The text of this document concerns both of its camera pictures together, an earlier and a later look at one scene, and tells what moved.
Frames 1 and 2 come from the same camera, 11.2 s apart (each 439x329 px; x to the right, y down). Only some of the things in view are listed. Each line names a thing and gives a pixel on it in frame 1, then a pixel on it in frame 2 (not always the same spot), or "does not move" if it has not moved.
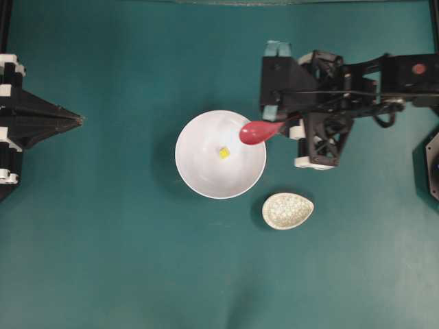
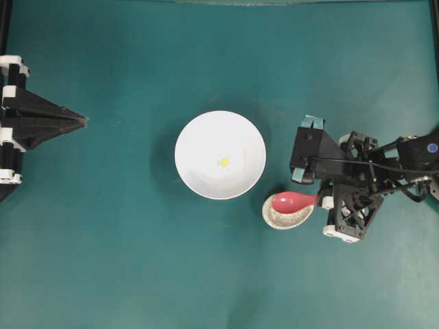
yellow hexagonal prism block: [224, 153] -> [224, 162]
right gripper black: [343, 90] -> [364, 166]
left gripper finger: [16, 103] does not move
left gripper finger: [18, 132] does not move
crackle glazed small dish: [284, 211] does not move
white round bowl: [212, 159] does not move
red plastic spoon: [256, 131] -> [289, 201]
